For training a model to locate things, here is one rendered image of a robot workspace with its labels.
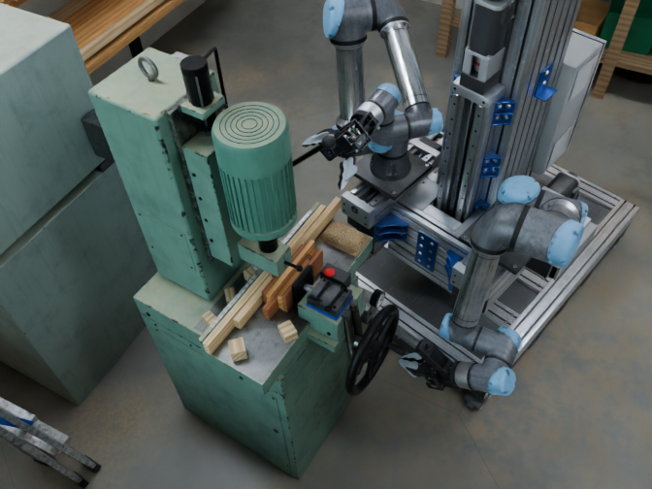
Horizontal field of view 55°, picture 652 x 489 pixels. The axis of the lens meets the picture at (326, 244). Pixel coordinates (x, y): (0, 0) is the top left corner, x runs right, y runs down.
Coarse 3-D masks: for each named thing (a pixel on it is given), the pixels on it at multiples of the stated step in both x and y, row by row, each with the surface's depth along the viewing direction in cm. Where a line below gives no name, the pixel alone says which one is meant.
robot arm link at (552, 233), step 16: (528, 208) 150; (544, 208) 183; (560, 208) 173; (576, 208) 180; (528, 224) 147; (544, 224) 146; (560, 224) 146; (576, 224) 146; (512, 240) 149; (528, 240) 148; (544, 240) 146; (560, 240) 145; (576, 240) 146; (544, 256) 148; (560, 256) 146
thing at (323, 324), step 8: (352, 288) 177; (304, 296) 175; (360, 296) 176; (304, 304) 174; (360, 304) 179; (304, 312) 175; (312, 312) 172; (312, 320) 175; (320, 320) 172; (328, 320) 170; (312, 328) 178; (320, 328) 176; (328, 328) 173; (336, 328) 170; (328, 336) 176; (336, 336) 174
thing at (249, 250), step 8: (248, 240) 175; (240, 248) 175; (248, 248) 173; (256, 248) 173; (280, 248) 172; (288, 248) 173; (240, 256) 179; (248, 256) 176; (256, 256) 173; (264, 256) 171; (272, 256) 171; (280, 256) 171; (288, 256) 175; (256, 264) 176; (264, 264) 174; (272, 264) 171; (280, 264) 172; (272, 272) 174; (280, 272) 174
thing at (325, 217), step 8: (336, 200) 202; (328, 208) 200; (336, 208) 202; (320, 216) 197; (328, 216) 199; (312, 224) 195; (320, 224) 196; (312, 232) 193; (304, 240) 191; (312, 240) 195; (296, 248) 189; (256, 296) 178; (248, 304) 177; (256, 304) 178; (240, 312) 175; (248, 312) 176; (240, 320) 173; (240, 328) 176
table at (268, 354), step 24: (336, 264) 190; (360, 264) 196; (288, 312) 179; (360, 312) 183; (240, 336) 175; (264, 336) 174; (312, 336) 177; (216, 360) 171; (240, 360) 170; (264, 360) 169; (288, 360) 174; (264, 384) 166
